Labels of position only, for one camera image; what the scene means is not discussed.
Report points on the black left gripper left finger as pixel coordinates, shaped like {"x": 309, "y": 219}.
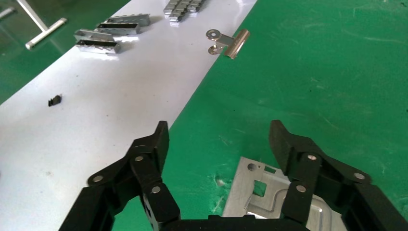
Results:
{"x": 121, "y": 197}

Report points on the silver binder clip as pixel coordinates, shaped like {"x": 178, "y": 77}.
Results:
{"x": 236, "y": 43}

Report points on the toothed silver metal strip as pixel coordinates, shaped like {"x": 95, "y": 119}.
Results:
{"x": 170, "y": 7}
{"x": 195, "y": 5}
{"x": 179, "y": 12}

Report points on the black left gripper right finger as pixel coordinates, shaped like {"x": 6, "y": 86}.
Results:
{"x": 344, "y": 197}

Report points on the white tubular stand foot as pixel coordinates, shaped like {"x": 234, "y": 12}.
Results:
{"x": 47, "y": 30}

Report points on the small black plastic piece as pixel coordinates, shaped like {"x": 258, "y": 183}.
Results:
{"x": 55, "y": 100}

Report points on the stamped silver metal plate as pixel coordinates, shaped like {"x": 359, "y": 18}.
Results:
{"x": 242, "y": 191}

